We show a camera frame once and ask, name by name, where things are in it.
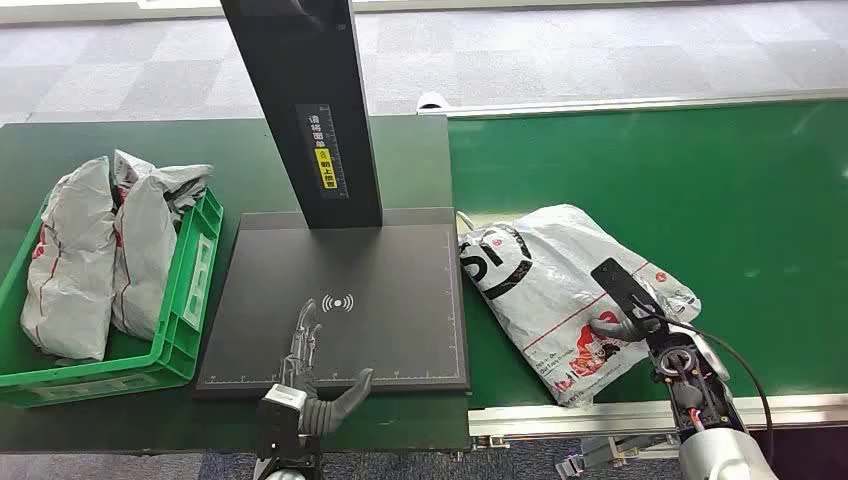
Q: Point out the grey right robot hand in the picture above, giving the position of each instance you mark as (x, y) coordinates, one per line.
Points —
(613, 329)

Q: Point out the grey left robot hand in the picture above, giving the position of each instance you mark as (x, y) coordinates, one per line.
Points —
(331, 411)

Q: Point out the white mailer bag red print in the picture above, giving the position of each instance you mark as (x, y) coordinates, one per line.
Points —
(550, 291)

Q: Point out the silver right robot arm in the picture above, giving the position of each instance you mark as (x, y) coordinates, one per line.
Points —
(709, 424)

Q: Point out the white conveyor end cap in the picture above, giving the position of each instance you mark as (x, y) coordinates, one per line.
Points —
(430, 100)

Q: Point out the green plastic crate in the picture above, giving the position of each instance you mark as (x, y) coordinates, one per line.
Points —
(185, 311)

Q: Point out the narrow grey-white mailer bag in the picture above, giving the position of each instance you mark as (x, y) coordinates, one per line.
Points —
(142, 265)

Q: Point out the black and yellow column label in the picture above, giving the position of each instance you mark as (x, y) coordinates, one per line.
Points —
(324, 166)

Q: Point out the crumpled grey-white mailer bag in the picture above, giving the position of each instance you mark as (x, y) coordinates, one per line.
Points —
(179, 182)

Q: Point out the large grey-white mailer bag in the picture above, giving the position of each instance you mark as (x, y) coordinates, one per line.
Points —
(73, 265)

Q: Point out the black scanner column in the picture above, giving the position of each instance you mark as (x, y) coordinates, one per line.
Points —
(311, 66)

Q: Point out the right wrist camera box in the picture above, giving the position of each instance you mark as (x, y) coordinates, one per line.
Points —
(623, 288)

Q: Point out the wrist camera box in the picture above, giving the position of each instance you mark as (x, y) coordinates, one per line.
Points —
(623, 288)
(281, 417)

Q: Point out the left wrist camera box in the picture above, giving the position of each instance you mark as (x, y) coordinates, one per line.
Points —
(281, 417)

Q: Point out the wide aluminium conveyor rail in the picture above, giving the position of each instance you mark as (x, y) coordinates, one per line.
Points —
(563, 418)

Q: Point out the black scanner base plate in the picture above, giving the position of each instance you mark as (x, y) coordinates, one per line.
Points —
(397, 318)

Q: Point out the metal bracket under conveyor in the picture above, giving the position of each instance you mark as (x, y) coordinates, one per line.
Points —
(596, 457)

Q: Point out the thin aluminium conveyor rail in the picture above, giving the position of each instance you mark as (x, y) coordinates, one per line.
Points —
(629, 104)

